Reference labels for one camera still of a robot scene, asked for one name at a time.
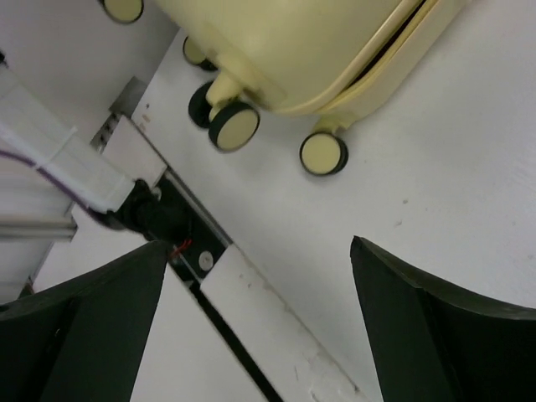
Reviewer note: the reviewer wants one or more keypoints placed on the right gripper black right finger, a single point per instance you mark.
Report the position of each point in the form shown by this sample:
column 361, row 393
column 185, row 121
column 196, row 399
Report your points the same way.
column 432, row 340

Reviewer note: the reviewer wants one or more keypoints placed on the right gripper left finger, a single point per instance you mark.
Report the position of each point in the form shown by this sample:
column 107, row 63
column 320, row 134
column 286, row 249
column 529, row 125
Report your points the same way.
column 83, row 340

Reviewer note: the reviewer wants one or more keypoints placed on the yellow hard-shell suitcase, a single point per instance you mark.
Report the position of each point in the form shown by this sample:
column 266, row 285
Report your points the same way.
column 337, row 60

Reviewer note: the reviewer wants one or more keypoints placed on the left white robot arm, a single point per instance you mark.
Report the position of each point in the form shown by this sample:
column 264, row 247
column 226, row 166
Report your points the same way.
column 105, row 192

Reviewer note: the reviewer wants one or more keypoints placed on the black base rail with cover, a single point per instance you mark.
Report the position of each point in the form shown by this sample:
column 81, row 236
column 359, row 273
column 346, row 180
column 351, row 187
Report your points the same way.
column 246, row 343

